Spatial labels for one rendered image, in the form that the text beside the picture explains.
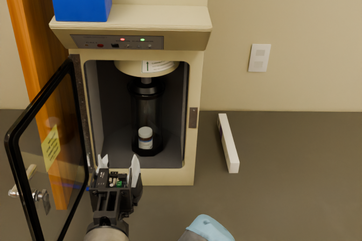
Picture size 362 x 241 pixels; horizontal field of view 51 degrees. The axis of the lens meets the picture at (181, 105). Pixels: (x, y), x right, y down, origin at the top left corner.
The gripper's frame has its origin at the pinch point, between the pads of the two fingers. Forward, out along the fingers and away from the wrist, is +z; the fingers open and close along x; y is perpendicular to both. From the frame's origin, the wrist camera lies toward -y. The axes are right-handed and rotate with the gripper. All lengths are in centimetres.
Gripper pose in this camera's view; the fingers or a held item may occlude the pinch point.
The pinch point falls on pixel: (120, 162)
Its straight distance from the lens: 83.1
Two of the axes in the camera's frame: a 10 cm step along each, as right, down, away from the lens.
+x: -10.0, -0.1, -0.3
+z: -0.2, -6.0, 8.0
